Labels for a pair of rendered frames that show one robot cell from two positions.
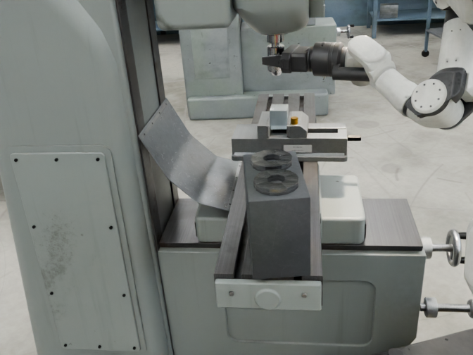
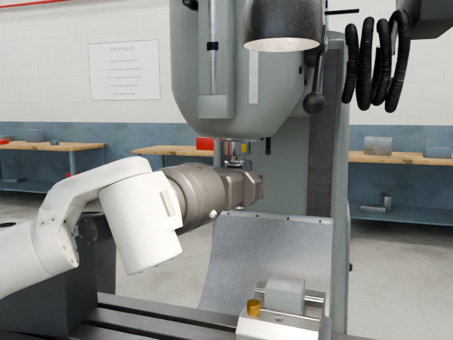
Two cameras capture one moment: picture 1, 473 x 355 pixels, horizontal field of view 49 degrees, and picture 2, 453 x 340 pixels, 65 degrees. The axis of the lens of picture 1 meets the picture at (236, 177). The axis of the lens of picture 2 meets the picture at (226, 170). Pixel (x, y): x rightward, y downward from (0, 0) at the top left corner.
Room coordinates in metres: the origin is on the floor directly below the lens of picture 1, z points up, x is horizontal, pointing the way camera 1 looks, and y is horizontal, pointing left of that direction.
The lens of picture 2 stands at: (1.47, -0.72, 1.35)
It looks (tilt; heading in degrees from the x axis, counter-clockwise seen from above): 9 degrees down; 98
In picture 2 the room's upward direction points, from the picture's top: straight up
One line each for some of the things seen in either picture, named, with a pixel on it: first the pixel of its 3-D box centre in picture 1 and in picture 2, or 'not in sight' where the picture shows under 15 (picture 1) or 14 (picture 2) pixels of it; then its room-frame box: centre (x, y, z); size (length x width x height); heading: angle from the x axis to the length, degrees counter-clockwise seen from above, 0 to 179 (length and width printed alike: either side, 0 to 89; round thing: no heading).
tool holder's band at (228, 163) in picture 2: (275, 47); (238, 163); (1.40, -0.13, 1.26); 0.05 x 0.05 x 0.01
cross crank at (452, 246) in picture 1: (441, 247); not in sight; (1.33, -0.62, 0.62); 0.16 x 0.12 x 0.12; 81
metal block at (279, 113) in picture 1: (279, 116); (284, 299); (1.49, -0.14, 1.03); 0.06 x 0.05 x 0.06; 169
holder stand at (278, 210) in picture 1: (275, 209); (32, 272); (0.97, -0.08, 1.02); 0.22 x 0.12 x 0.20; 0
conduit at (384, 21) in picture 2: not in sight; (360, 63); (1.64, 0.10, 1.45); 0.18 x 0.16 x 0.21; 81
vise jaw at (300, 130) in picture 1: (298, 124); (278, 332); (1.48, -0.20, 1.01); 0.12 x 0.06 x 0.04; 169
